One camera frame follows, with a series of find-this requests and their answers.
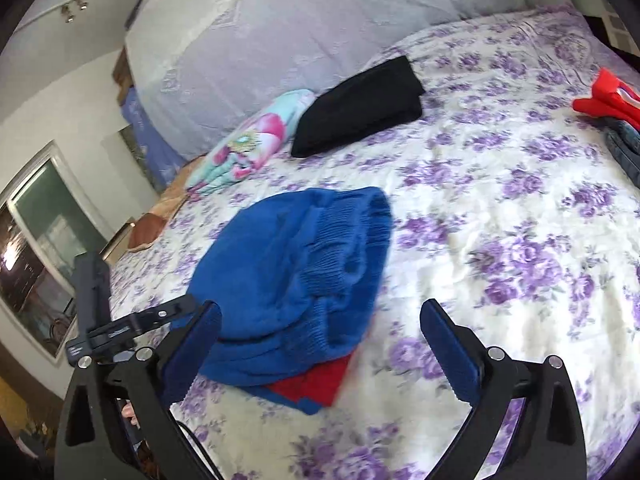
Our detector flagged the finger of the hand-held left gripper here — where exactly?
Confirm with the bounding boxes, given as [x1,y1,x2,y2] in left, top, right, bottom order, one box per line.
[127,293,202,337]

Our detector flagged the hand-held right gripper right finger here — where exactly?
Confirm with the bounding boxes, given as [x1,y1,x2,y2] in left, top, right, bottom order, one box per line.
[419,298,587,480]

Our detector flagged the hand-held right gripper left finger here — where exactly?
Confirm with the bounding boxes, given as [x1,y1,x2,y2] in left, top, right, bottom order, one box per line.
[54,301,222,480]

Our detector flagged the window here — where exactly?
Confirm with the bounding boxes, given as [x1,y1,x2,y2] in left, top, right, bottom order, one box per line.
[0,140,126,366]

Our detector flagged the orange patterned blanket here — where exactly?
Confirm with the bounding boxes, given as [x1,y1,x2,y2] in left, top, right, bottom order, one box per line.
[127,165,211,253]

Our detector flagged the purple floral bed sheet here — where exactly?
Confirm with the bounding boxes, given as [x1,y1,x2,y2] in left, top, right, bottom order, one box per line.
[107,5,640,480]

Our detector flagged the blue printed cloth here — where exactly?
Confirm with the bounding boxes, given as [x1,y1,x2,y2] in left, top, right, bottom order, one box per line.
[121,87,187,192]

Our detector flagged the folded teal pink floral quilt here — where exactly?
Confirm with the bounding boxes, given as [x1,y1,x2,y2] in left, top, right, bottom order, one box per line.
[187,89,317,196]

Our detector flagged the folded black cloth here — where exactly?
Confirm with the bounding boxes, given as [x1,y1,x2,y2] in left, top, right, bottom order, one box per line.
[290,55,426,158]

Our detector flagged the dark blue jeans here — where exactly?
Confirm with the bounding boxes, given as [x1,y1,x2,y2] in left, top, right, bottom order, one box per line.
[602,117,640,188]

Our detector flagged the ceiling spot light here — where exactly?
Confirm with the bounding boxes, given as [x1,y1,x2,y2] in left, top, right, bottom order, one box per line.
[59,0,92,24]

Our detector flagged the red garment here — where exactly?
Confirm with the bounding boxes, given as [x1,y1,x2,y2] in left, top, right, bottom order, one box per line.
[572,67,640,121]

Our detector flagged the lavender lace headboard cover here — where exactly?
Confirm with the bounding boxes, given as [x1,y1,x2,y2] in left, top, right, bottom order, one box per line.
[124,0,571,161]

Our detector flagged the black cable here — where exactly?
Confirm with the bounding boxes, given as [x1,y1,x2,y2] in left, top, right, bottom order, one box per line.
[172,421,226,480]

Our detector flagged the wooden bed frame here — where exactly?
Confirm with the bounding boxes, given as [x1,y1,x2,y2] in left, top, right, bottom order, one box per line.
[112,45,134,104]

